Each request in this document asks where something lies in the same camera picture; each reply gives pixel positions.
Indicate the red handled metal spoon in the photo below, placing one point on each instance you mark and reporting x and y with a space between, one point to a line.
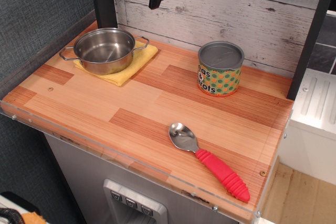
184 139

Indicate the stainless steel pot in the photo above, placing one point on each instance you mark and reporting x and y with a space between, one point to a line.
105 50

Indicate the yellow folded cloth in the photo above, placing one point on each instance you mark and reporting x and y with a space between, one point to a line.
140 59

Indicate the peas and carrots can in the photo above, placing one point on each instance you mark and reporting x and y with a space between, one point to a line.
219 68

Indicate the clear acrylic edge guard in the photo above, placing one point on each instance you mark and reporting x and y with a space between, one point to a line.
229 207

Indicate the grey toy fridge cabinet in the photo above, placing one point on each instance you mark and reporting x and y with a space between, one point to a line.
85 174

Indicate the white toy sink unit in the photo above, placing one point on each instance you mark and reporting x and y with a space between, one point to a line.
308 143

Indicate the silver ice dispenser panel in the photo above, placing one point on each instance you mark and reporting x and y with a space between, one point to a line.
129 206

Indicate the orange cloth at corner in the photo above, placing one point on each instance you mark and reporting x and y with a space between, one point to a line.
33 218

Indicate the black left vertical post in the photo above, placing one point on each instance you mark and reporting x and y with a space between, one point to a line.
105 13

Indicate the black vertical post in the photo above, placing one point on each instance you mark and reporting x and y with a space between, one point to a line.
312 36
105 13

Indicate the black right vertical post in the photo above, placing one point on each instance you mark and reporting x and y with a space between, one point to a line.
312 36

